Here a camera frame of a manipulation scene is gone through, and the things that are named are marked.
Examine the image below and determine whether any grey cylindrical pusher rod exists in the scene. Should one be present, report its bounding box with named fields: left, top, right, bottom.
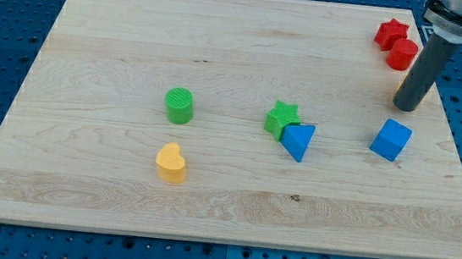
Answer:
left=393, top=33, right=461, bottom=112

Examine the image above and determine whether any red cylinder block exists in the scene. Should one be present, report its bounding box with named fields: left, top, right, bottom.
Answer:
left=386, top=38, right=419, bottom=71

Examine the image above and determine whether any red star block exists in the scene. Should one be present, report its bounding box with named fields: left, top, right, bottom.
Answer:
left=374, top=19, right=410, bottom=52

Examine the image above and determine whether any blue cube block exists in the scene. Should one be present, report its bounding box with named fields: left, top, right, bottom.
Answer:
left=370, top=118, right=413, bottom=162

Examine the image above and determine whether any blue triangle block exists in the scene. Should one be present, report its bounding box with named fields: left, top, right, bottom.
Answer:
left=281, top=124, right=316, bottom=163

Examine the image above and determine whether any green star block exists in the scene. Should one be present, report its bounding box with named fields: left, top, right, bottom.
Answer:
left=263, top=100, right=301, bottom=142

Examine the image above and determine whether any light wooden board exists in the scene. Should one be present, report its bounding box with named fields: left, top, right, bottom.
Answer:
left=0, top=0, right=462, bottom=259

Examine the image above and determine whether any green cylinder block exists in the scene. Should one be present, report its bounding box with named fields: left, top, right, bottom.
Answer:
left=164, top=87, right=194, bottom=124

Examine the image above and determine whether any yellow heart block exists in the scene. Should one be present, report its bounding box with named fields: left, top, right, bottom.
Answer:
left=155, top=142, right=187, bottom=184

